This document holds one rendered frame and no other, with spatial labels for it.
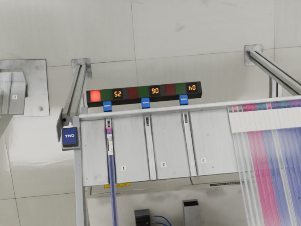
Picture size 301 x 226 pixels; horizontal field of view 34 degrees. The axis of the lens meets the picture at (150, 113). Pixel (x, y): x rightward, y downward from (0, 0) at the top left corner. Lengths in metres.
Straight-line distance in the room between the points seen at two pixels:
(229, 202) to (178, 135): 0.39
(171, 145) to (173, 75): 0.79
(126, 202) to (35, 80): 0.75
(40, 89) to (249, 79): 0.91
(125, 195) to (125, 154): 0.28
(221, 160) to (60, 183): 1.10
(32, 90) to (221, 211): 0.96
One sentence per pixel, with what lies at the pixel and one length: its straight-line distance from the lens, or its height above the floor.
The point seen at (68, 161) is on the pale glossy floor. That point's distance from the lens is 2.24.
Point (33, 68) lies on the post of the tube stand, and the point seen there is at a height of 0.01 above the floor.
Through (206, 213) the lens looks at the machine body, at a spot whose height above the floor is 0.62.
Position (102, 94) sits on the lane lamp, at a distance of 1.43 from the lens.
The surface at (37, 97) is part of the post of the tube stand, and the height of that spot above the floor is 0.01.
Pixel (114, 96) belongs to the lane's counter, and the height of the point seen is 0.66.
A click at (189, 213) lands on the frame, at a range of 1.60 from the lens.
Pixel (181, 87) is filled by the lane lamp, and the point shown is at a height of 0.66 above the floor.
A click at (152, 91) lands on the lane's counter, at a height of 0.66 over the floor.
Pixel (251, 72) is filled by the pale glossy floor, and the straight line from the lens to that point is 2.17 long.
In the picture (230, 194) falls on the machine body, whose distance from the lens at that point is 1.65.
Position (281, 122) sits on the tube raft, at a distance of 1.42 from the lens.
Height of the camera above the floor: 2.03
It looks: 71 degrees down
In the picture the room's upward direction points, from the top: 167 degrees clockwise
